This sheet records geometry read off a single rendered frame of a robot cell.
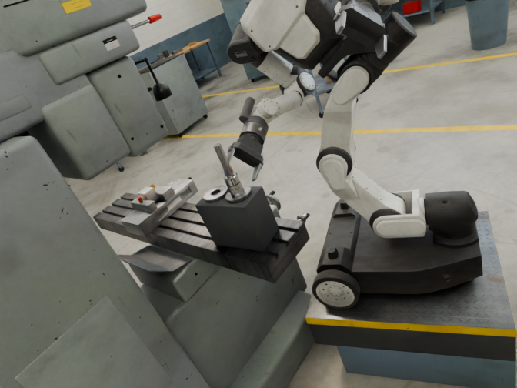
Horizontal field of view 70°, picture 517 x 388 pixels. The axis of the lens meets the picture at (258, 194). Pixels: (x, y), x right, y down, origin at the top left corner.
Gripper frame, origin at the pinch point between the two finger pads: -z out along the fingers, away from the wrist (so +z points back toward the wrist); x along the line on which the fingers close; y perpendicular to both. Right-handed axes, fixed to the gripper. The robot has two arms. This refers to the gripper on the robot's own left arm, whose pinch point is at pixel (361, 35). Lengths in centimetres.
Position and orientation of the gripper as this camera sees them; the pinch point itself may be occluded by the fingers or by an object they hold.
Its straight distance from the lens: 89.6
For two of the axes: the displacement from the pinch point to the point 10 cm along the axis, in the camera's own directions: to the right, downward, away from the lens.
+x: -8.9, -3.8, -2.3
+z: 1.5, -7.5, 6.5
